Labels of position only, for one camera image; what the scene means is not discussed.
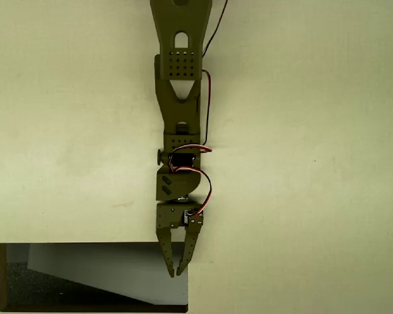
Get dark rectangular bin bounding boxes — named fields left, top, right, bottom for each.
left=0, top=241, right=189, bottom=313

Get long white red servo cable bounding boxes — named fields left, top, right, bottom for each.
left=171, top=167, right=214, bottom=217

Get short white red servo cable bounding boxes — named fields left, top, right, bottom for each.
left=168, top=143, right=214, bottom=165

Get thin red black cable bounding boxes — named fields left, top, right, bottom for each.
left=200, top=0, right=229, bottom=147

